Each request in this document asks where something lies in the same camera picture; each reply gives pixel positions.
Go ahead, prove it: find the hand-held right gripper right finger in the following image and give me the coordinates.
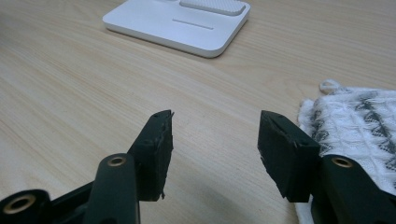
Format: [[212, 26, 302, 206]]
[[257, 109, 322, 203]]

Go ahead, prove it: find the white and grey patterned cloth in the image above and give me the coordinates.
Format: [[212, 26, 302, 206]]
[[293, 78, 396, 224]]

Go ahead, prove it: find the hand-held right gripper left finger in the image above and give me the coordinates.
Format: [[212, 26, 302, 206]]
[[126, 109, 175, 203]]

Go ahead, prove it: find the white desk lamp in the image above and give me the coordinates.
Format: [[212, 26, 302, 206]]
[[102, 0, 251, 59]]

